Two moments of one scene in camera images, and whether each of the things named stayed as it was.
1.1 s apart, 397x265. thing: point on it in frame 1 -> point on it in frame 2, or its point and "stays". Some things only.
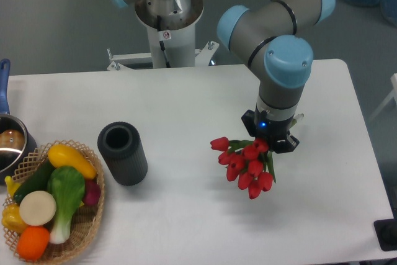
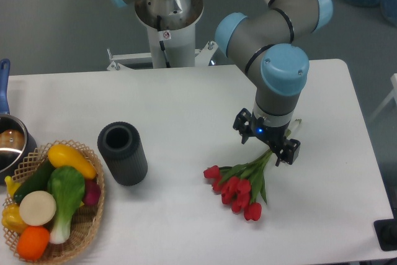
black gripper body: [269, 130] stays
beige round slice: [37, 208] stays
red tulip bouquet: [249, 161] -> [240, 185]
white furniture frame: [393, 95] stays
